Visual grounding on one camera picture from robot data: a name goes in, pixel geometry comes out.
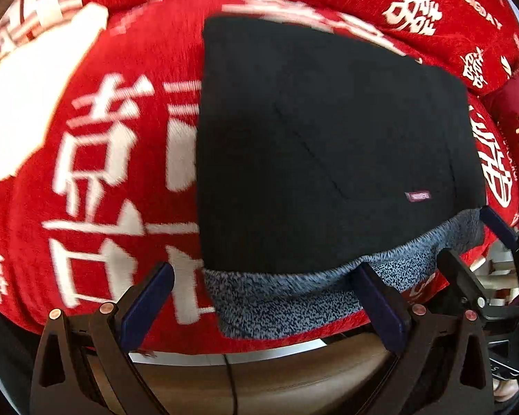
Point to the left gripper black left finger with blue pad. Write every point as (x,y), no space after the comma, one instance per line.
(63,381)

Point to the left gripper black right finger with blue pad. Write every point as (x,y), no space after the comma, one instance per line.
(442,362)

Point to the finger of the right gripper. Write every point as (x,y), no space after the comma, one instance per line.
(497,224)
(463,281)

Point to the black pants grey lining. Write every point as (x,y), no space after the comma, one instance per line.
(317,153)

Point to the person's right hand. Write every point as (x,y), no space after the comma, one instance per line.
(504,390)

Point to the white bed sheet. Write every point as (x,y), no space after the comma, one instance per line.
(33,78)

